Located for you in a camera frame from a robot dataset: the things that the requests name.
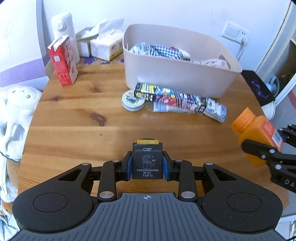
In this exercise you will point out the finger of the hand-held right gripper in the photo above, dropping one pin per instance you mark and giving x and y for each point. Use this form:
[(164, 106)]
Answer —
[(259, 149), (289, 131)]

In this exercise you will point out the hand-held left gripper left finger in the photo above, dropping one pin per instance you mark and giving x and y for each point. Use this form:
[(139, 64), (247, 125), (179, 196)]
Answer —
[(129, 166)]

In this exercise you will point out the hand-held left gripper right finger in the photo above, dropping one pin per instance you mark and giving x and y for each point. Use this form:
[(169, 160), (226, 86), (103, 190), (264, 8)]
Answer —
[(165, 166)]

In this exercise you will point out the small black box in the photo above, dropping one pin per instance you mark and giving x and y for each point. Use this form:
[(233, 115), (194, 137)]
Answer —
[(148, 162)]

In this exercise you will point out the orange plastic bottle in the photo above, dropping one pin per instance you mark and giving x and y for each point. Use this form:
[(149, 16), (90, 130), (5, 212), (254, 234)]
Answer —
[(254, 129)]

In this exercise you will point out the beige plastic storage bin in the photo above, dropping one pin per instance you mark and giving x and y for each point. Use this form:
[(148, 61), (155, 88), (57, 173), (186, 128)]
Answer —
[(175, 76)]

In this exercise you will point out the white stool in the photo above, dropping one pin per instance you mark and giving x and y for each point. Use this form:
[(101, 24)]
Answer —
[(270, 111)]

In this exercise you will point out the pale blue plastic object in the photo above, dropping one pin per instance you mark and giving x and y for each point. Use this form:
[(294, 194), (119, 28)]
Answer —
[(272, 84)]

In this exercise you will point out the black cushion purple print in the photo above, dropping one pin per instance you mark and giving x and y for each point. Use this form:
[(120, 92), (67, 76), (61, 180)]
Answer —
[(256, 85)]

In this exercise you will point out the blue white tissue pack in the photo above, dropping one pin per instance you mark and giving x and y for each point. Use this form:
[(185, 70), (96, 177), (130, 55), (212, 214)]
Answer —
[(215, 110)]

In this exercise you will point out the blue white striped tube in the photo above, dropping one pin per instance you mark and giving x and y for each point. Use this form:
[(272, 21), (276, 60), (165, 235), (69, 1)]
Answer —
[(161, 107)]

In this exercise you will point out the wooden desk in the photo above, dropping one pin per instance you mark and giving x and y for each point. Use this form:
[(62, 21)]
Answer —
[(81, 129)]

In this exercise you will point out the round metal tin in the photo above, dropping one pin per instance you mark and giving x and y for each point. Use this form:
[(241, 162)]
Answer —
[(131, 100)]

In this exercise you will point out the cartoon printed long box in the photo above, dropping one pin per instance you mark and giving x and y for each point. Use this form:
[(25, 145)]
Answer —
[(171, 97)]

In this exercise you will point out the white crumpled cloth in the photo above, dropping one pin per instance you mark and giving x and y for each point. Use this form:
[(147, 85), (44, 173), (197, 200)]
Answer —
[(215, 63)]

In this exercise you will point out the purple flowered mat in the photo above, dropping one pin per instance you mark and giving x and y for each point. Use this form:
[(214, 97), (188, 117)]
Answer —
[(92, 61)]

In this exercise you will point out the blue checked cloth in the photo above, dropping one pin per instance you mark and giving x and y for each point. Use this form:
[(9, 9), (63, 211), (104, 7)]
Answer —
[(166, 52)]

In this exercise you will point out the blue white floral cloth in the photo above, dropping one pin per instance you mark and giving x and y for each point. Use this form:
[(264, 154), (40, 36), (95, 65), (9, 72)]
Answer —
[(141, 48)]

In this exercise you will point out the red drink carton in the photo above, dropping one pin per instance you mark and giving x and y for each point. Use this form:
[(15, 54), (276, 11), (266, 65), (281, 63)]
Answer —
[(66, 62)]

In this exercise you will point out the yellow white tissue pack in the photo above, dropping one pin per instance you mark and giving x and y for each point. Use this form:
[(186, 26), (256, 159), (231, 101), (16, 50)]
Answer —
[(104, 46)]

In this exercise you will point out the white tissue box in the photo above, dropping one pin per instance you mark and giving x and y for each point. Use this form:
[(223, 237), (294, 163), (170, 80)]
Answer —
[(83, 47)]

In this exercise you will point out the white plush toy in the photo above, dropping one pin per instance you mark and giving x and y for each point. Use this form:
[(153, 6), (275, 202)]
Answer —
[(18, 99)]

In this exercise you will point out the white purple-striped board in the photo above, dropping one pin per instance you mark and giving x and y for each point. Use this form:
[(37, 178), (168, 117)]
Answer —
[(20, 69)]

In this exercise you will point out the white thermos bottle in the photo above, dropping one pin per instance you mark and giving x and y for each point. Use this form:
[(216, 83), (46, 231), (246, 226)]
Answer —
[(63, 25)]

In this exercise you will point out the white door frame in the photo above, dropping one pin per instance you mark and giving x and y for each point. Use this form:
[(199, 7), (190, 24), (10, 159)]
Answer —
[(277, 46)]

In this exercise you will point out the white wall switch socket panel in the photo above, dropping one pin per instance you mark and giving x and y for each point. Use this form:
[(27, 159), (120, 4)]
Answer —
[(234, 31)]

